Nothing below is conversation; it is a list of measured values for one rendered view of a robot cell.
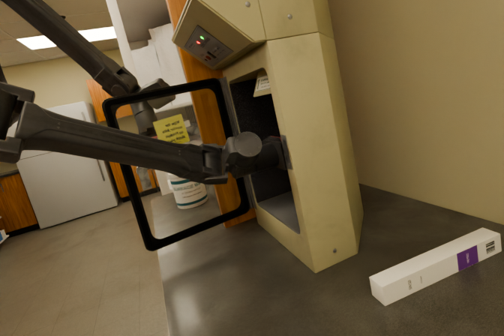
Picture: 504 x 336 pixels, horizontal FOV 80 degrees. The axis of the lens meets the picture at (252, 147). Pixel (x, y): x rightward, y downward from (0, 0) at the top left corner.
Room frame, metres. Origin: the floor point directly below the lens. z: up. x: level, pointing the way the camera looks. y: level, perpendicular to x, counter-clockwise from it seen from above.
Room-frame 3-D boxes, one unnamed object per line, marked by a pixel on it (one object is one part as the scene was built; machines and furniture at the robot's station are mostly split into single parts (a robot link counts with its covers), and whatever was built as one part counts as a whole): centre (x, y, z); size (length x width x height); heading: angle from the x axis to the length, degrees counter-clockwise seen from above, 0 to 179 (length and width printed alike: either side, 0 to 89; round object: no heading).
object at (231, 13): (0.69, 0.04, 1.46); 0.32 x 0.12 x 0.10; 19
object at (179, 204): (0.79, 0.19, 1.19); 0.30 x 0.01 x 0.40; 114
